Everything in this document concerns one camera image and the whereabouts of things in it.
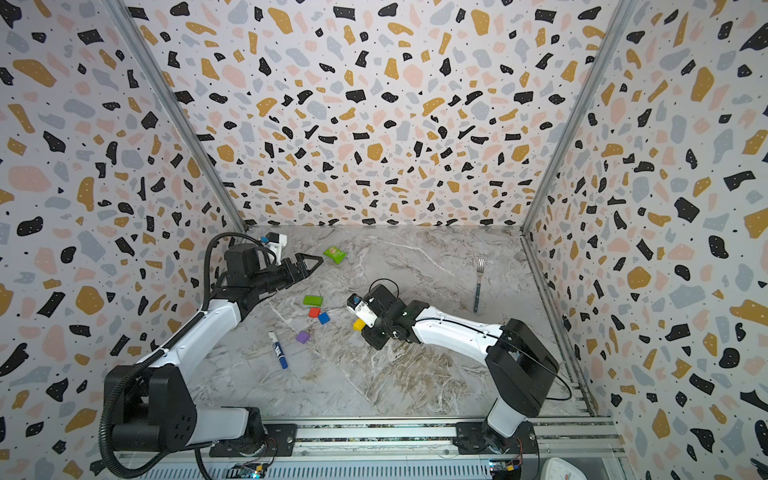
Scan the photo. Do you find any black corrugated cable hose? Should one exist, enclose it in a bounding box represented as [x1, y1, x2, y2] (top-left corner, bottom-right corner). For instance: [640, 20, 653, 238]
[97, 232, 271, 480]

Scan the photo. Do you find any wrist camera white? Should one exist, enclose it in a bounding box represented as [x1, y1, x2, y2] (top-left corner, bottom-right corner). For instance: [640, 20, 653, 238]
[347, 293, 377, 328]
[261, 232, 287, 265]

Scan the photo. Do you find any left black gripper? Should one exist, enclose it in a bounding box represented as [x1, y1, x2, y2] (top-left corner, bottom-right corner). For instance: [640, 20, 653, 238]
[250, 255, 321, 297]

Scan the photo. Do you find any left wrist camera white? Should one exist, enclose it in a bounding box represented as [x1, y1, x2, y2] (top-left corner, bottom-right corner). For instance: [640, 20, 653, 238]
[261, 232, 287, 265]

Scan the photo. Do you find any dark green block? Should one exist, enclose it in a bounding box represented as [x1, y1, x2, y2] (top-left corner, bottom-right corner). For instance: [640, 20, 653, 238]
[303, 295, 323, 308]

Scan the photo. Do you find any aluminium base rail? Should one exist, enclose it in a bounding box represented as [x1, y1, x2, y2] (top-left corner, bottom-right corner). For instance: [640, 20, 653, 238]
[116, 416, 628, 480]

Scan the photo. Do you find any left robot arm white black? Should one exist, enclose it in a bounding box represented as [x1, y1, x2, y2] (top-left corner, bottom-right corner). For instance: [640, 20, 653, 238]
[98, 236, 323, 478]

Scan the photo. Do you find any blue marker pen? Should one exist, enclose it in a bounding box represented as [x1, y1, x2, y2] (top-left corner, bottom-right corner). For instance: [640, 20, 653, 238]
[268, 331, 288, 369]

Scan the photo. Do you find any white object bottom right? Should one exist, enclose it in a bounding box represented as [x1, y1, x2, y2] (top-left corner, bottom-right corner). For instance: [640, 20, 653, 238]
[539, 458, 587, 480]

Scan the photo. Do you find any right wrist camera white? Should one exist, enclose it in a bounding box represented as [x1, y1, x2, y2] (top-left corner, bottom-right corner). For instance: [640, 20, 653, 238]
[347, 293, 377, 328]

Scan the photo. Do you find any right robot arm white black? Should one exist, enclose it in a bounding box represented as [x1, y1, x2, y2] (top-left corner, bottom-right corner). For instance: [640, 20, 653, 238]
[347, 285, 559, 454]

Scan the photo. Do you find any green snack packet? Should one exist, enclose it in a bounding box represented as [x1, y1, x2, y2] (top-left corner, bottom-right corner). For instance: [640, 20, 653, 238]
[324, 246, 347, 265]

